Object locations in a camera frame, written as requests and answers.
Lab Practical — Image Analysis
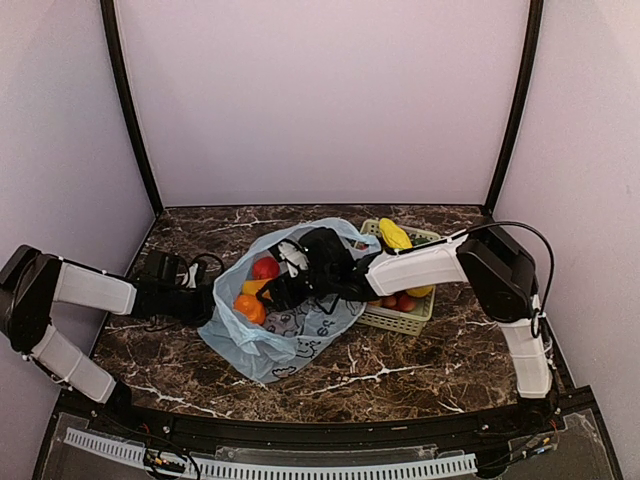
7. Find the black right corner frame post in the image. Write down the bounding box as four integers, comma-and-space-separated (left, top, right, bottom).
482, 0, 544, 216

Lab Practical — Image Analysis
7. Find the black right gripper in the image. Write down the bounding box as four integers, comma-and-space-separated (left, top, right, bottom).
256, 267, 336, 312

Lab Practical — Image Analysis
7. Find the white slotted cable duct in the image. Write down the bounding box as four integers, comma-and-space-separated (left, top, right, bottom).
64, 427, 478, 479

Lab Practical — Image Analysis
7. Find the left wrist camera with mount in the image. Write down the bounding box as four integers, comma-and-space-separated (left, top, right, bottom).
179, 253, 226, 289

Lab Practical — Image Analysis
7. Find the black left corner frame post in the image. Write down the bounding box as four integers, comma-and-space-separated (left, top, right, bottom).
99, 0, 164, 217

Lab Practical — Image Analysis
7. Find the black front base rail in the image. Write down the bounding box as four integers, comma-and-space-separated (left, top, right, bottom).
34, 387, 622, 479

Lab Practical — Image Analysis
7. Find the black corner frame post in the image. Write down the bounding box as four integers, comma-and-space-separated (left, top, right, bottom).
99, 0, 164, 217
482, 0, 544, 216

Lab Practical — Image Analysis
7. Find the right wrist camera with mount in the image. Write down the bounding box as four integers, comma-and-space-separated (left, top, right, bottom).
269, 239, 309, 278

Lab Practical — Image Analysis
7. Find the pale green perforated basket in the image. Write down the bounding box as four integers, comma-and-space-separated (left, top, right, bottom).
356, 219, 440, 336

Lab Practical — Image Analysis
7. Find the yellow lemon fruit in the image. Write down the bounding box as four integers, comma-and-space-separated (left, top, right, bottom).
378, 218, 412, 250

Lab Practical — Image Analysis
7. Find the red apple in bag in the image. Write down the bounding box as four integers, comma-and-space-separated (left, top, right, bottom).
252, 257, 280, 280

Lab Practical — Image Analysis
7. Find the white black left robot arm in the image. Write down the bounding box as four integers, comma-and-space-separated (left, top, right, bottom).
1, 245, 214, 436

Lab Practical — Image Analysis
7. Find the bunch of small peaches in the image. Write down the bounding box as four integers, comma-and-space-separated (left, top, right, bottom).
368, 292, 417, 313

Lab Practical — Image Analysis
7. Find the light blue printed plastic bag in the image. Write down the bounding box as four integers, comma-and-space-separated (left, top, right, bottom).
198, 217, 381, 384

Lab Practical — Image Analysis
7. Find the orange persimmon fruit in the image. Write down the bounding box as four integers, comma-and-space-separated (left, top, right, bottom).
234, 294, 267, 325

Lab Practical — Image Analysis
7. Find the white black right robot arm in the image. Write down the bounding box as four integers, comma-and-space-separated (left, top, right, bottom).
257, 222, 557, 434

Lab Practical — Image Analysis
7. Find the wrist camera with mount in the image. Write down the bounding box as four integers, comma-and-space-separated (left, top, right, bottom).
269, 239, 309, 278
179, 253, 226, 289

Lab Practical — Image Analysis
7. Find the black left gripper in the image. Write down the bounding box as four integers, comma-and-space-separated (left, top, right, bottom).
159, 284, 229, 325

